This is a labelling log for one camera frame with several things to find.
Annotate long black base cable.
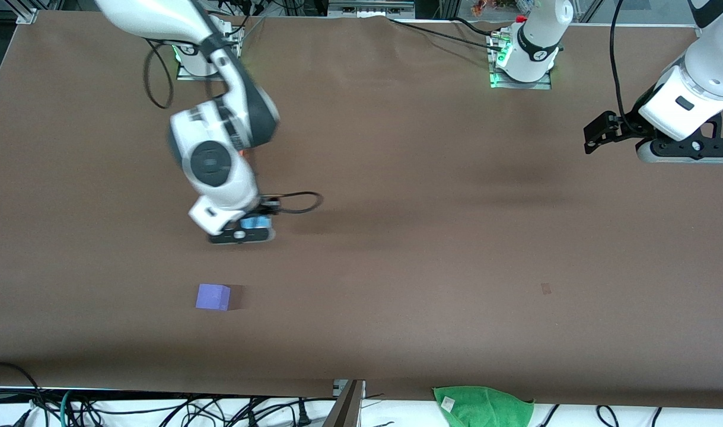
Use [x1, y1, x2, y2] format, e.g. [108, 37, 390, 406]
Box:
[388, 18, 505, 53]

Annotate green cloth with label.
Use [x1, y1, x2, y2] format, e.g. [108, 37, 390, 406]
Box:
[432, 385, 535, 427]

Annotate aluminium post with bracket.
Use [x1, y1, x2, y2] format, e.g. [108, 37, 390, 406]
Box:
[323, 380, 367, 427]

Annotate brown table cover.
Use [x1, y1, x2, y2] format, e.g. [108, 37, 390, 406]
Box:
[0, 11, 723, 410]

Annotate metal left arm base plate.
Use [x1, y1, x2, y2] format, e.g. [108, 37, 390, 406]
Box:
[489, 33, 553, 91]

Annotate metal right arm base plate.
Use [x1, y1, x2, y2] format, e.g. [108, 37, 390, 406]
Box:
[176, 27, 238, 82]

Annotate purple cube block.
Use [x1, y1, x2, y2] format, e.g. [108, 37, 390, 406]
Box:
[195, 283, 232, 311]

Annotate orange toy clutter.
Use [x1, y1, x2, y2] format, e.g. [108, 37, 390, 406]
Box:
[471, 0, 517, 16]

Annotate black cable with plug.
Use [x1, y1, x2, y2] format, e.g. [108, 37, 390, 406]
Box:
[243, 396, 312, 426]

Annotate grey metal frame rail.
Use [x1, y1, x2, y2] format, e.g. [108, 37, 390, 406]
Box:
[327, 0, 416, 18]

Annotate thick black base cable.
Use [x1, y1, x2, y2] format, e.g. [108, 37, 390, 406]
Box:
[452, 16, 499, 36]

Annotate black thick cable loop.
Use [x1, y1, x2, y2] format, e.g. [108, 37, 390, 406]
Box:
[0, 361, 44, 427]

